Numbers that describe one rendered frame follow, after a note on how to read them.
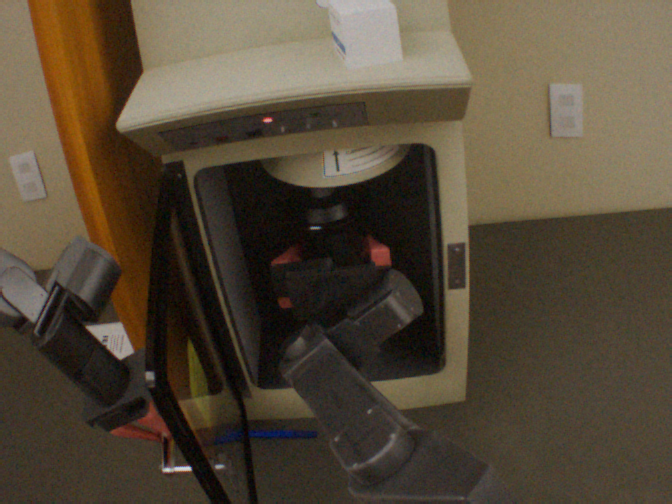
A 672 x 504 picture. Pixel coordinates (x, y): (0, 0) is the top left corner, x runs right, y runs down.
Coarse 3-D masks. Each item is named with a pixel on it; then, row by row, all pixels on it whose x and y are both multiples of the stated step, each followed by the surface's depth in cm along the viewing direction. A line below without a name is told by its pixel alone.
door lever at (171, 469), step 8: (160, 416) 76; (168, 440) 73; (168, 448) 73; (176, 448) 74; (168, 456) 72; (176, 456) 73; (168, 464) 71; (176, 464) 72; (184, 464) 71; (160, 472) 71; (168, 472) 70; (176, 472) 71; (184, 472) 71; (192, 472) 71
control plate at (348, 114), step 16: (272, 112) 67; (288, 112) 67; (304, 112) 68; (320, 112) 68; (336, 112) 69; (352, 112) 69; (192, 128) 68; (208, 128) 69; (224, 128) 70; (240, 128) 71; (256, 128) 71; (272, 128) 72; (288, 128) 73; (304, 128) 74; (320, 128) 74; (176, 144) 73; (208, 144) 75
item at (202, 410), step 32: (160, 192) 75; (160, 224) 71; (192, 288) 83; (192, 320) 79; (192, 352) 75; (192, 384) 72; (224, 384) 92; (192, 416) 68; (224, 416) 86; (224, 448) 80; (224, 480) 75
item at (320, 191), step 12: (300, 192) 95; (312, 192) 94; (324, 192) 93; (336, 192) 94; (348, 192) 94; (360, 192) 95; (288, 204) 95; (300, 204) 93; (312, 204) 93; (324, 204) 92; (336, 204) 92; (348, 204) 93; (300, 216) 93; (312, 216) 92; (324, 216) 92; (336, 216) 92
